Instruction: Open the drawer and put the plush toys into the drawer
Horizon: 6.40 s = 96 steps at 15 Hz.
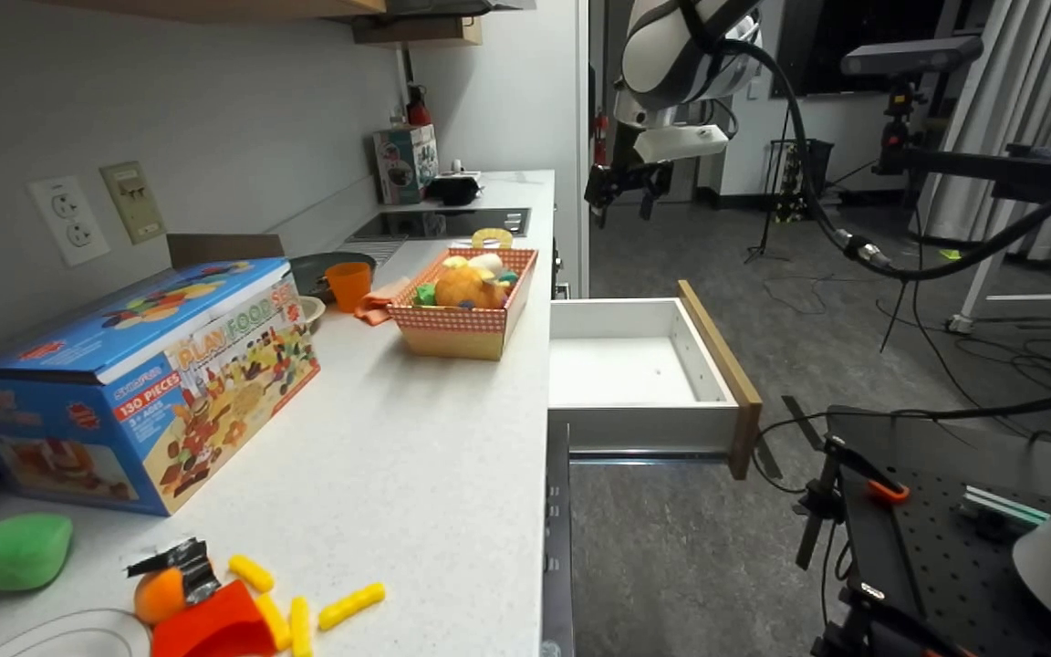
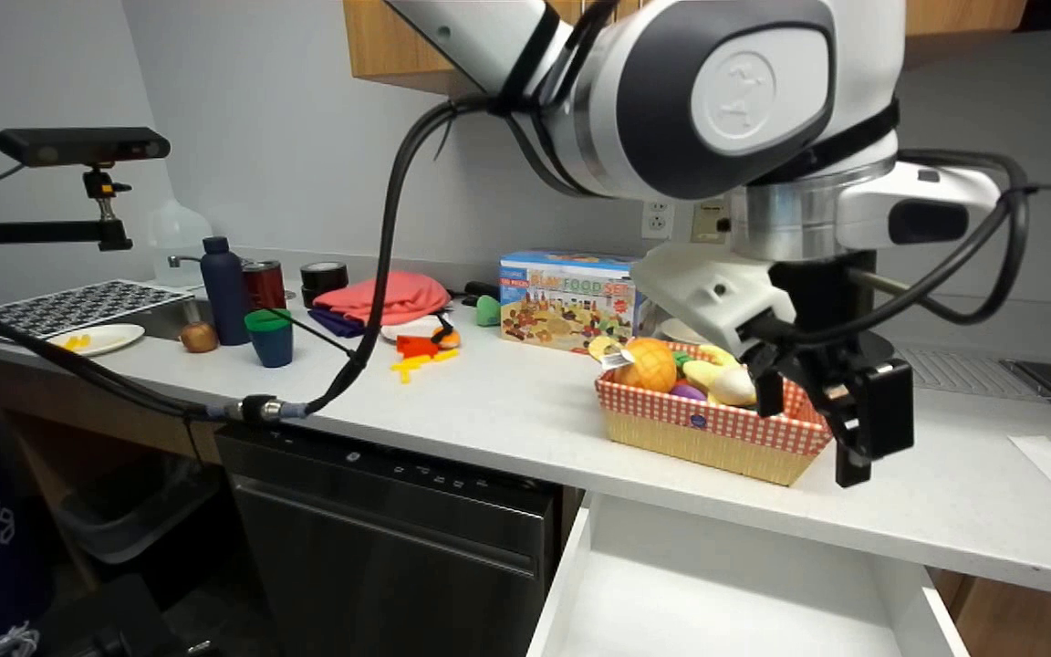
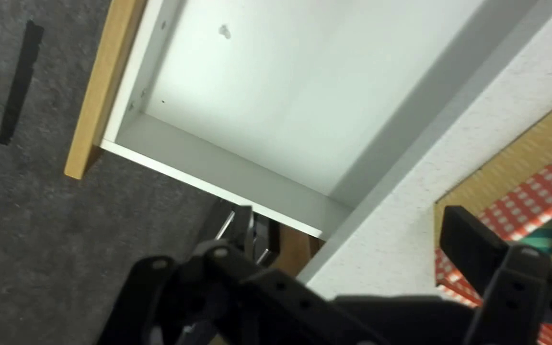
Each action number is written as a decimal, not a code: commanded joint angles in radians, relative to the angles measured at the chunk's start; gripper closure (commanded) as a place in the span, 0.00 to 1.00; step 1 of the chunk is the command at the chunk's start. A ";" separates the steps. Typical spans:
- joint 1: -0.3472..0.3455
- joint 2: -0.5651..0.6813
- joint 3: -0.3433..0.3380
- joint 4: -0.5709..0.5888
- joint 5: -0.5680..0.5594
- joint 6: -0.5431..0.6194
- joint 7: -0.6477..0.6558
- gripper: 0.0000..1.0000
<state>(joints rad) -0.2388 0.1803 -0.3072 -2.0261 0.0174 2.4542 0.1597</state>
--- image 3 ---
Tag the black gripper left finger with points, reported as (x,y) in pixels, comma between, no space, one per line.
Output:
(161,300)

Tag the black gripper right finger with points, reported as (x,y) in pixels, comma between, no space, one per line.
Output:
(511,289)

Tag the wooden front white drawer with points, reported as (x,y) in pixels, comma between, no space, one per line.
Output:
(287,83)

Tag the teal toy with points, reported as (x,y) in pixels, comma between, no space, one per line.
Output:
(544,241)

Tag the red checkered woven basket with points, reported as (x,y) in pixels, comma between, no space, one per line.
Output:
(525,160)

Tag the wooden base cabinet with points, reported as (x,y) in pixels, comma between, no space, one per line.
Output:
(295,252)

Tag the black floor tape strip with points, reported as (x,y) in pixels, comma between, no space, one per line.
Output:
(19,83)

